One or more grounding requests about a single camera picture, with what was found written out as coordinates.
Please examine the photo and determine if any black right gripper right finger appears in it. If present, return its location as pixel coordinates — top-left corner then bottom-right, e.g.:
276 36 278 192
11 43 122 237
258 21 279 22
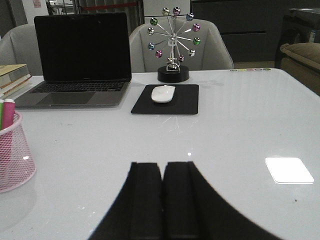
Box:
163 161 277 240

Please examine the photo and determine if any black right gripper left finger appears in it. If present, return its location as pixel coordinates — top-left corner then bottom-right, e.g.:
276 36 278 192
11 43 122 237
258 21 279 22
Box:
89 162 163 240

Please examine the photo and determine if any pink highlighter pen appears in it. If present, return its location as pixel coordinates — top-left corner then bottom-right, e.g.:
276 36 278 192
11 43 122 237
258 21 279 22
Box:
1 98 16 163

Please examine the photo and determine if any green highlighter pen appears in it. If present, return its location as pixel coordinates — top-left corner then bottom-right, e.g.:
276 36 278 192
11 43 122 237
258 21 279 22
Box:
0 99 4 130

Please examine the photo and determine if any pink mesh pen holder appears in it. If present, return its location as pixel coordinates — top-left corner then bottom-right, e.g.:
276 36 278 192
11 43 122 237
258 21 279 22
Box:
0 111 37 193

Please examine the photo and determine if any black mouse pad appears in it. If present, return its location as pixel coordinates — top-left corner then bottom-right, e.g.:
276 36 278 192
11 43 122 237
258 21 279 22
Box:
131 84 199 115

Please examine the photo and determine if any white computer mouse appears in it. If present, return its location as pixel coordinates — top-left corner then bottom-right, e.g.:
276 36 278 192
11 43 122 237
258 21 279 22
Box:
151 85 176 103

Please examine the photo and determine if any ferris wheel desk ornament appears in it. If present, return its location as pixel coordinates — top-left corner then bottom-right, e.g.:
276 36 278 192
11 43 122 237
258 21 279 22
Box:
147 6 201 83

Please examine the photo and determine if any grey laptop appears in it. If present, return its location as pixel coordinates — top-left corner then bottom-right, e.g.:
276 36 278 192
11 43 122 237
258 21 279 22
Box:
15 12 132 109

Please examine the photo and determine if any grey armchair right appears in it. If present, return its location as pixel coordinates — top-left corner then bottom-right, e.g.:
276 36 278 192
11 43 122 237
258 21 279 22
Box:
129 17 233 73

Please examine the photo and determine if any grey armchair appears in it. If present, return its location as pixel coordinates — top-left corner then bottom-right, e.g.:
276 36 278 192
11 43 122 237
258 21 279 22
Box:
0 24 43 76
129 17 233 73

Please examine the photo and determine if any bottom book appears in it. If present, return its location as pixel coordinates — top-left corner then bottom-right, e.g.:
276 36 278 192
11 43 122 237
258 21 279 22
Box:
0 82 30 100

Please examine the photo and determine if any middle book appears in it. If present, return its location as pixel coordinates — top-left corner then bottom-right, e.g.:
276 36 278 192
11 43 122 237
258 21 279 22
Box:
0 74 32 95

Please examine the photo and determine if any top yellow book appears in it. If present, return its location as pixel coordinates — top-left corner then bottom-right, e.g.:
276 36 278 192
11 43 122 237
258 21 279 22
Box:
0 64 30 87

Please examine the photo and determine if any grey armchair left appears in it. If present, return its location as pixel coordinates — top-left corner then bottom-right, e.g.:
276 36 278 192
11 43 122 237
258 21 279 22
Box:
0 24 43 76

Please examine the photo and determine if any dark side table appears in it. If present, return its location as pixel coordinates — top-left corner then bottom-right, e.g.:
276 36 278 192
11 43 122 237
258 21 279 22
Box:
274 8 320 68

